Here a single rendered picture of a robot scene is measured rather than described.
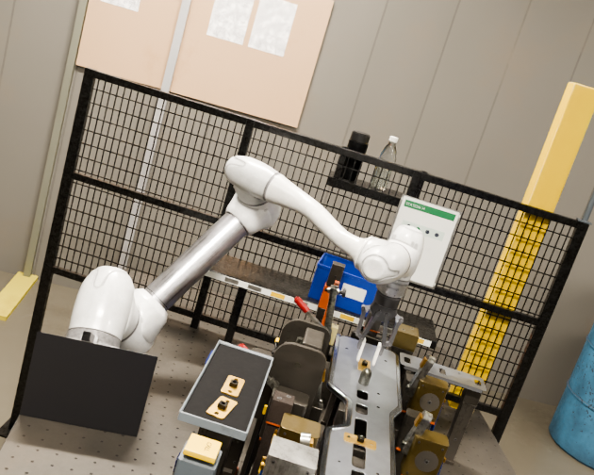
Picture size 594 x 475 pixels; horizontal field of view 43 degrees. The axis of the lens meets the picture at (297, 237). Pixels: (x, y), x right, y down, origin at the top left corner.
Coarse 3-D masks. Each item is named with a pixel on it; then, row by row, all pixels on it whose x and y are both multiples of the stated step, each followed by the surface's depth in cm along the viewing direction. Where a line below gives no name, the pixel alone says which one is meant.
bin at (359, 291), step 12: (324, 264) 280; (348, 264) 279; (324, 276) 265; (348, 276) 263; (360, 276) 279; (312, 288) 267; (348, 288) 264; (360, 288) 263; (372, 288) 263; (336, 300) 266; (348, 300) 265; (360, 300) 264; (372, 300) 263; (360, 312) 265
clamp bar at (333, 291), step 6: (330, 288) 226; (336, 288) 226; (330, 294) 226; (336, 294) 226; (342, 294) 226; (330, 300) 227; (330, 306) 227; (330, 312) 228; (330, 318) 228; (324, 324) 229; (330, 324) 228; (330, 330) 229
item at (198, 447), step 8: (192, 440) 138; (200, 440) 138; (208, 440) 139; (184, 448) 135; (192, 448) 135; (200, 448) 136; (208, 448) 137; (216, 448) 137; (192, 456) 134; (200, 456) 134; (208, 456) 134; (216, 456) 135
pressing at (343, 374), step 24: (336, 336) 247; (336, 360) 229; (384, 360) 241; (336, 384) 214; (384, 384) 224; (384, 408) 209; (336, 432) 188; (384, 432) 196; (336, 456) 178; (384, 456) 184
